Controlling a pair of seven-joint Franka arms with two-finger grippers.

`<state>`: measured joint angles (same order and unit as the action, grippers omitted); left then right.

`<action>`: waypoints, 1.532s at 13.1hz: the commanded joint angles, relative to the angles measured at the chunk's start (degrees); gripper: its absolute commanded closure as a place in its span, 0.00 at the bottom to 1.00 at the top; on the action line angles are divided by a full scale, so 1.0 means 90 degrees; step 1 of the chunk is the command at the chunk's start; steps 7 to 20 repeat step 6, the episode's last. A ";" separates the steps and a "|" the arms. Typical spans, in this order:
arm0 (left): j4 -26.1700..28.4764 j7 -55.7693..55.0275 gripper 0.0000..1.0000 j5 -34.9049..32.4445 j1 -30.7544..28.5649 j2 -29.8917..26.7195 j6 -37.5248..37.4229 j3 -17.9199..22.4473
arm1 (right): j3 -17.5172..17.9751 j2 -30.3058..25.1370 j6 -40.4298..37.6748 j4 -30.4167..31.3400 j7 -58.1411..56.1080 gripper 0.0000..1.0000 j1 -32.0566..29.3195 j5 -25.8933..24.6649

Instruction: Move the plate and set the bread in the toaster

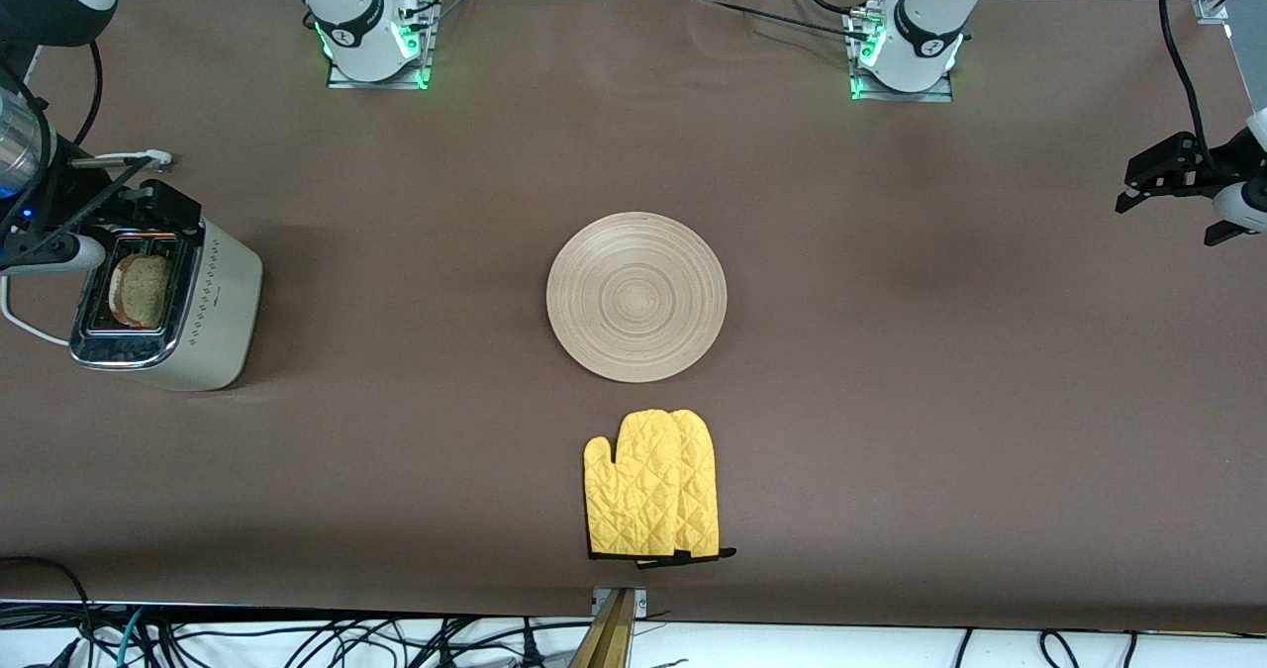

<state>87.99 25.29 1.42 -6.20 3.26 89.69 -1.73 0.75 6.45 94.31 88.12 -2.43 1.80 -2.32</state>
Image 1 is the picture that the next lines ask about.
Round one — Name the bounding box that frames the brown bread slice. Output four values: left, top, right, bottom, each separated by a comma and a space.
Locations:
107, 254, 171, 330

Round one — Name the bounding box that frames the round wooden plate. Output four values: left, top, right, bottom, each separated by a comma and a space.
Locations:
546, 212, 729, 384

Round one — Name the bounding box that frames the silver and cream toaster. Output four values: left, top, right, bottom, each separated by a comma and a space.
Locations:
67, 205, 265, 393

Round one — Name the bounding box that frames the brown table cover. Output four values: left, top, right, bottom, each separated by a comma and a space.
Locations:
0, 0, 1267, 634

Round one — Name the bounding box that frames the yellow quilted oven mitt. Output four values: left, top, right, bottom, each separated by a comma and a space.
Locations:
583, 410, 699, 562
668, 409, 738, 570

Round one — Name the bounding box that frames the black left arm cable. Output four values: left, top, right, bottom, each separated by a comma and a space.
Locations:
1158, 0, 1209, 149

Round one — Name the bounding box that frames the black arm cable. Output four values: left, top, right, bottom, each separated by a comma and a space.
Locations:
1158, 0, 1209, 149
69, 40, 106, 149

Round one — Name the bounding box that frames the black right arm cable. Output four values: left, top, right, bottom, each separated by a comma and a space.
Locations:
69, 40, 106, 149

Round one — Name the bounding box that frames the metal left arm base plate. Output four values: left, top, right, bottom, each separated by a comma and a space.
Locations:
846, 0, 957, 104

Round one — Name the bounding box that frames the black base cable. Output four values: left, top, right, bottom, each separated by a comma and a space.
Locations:
693, 0, 882, 46

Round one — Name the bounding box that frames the teal floor cable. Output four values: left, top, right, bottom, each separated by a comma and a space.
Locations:
117, 607, 149, 668

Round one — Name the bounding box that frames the small metal bracket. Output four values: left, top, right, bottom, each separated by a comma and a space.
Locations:
592, 587, 649, 618

